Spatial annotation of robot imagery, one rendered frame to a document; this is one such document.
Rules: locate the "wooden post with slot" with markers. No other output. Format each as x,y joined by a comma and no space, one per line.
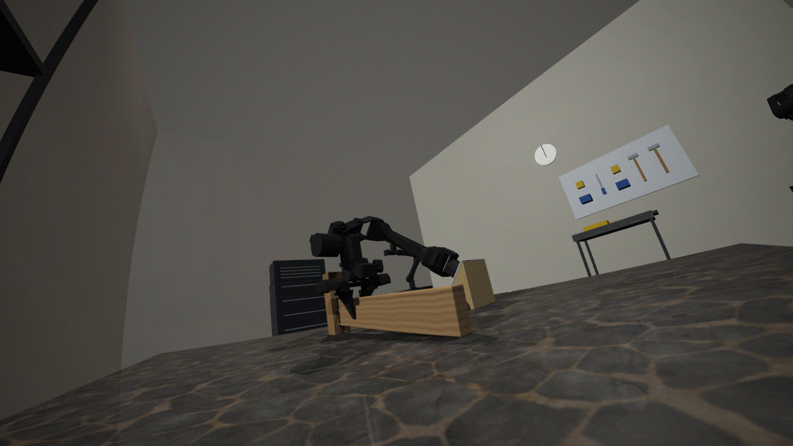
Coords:
332,308

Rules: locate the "wooden side rail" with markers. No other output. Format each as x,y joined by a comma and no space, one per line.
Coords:
440,311

